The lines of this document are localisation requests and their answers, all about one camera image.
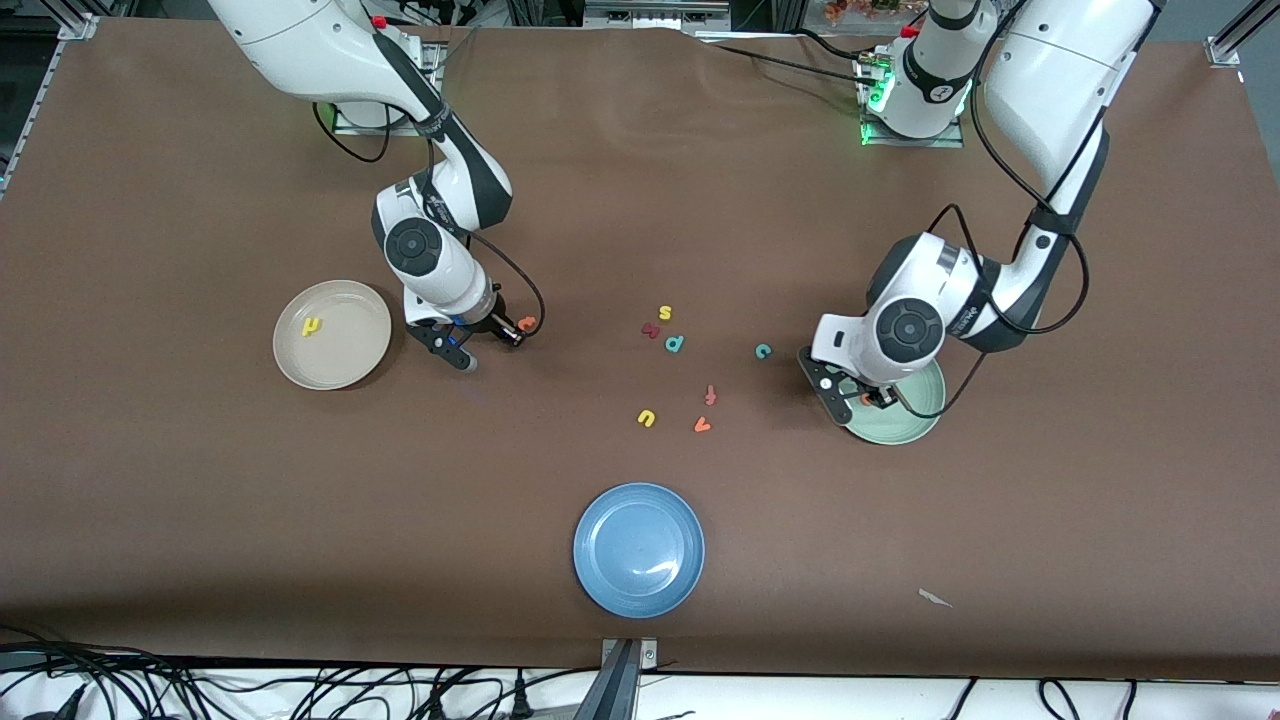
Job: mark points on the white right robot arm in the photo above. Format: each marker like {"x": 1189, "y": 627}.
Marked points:
{"x": 300, "y": 50}

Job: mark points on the orange leaf decoration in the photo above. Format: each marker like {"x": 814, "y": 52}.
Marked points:
{"x": 860, "y": 10}

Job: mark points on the blue plate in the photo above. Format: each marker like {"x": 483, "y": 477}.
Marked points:
{"x": 640, "y": 550}

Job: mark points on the beige brown plate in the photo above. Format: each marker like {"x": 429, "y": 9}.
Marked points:
{"x": 345, "y": 350}

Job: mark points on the brown table cover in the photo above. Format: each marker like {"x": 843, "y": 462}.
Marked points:
{"x": 600, "y": 200}

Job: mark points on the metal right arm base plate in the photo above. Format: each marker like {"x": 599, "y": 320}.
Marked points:
{"x": 350, "y": 128}

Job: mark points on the white paper scrap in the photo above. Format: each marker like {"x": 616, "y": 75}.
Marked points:
{"x": 935, "y": 598}

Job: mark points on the aluminium frame profile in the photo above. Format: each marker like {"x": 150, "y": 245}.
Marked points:
{"x": 78, "y": 22}
{"x": 1225, "y": 45}

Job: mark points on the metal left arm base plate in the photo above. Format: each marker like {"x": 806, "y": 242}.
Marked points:
{"x": 915, "y": 142}

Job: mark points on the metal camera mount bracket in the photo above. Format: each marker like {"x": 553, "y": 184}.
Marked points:
{"x": 620, "y": 680}

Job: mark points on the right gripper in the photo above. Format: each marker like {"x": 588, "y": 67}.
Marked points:
{"x": 493, "y": 326}

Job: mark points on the grey metal frame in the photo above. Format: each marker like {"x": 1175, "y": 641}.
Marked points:
{"x": 650, "y": 15}

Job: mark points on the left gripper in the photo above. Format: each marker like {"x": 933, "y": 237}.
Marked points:
{"x": 878, "y": 394}

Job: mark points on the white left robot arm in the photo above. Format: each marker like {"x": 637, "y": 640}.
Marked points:
{"x": 1060, "y": 80}

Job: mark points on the green plate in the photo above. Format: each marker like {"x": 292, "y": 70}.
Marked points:
{"x": 915, "y": 420}

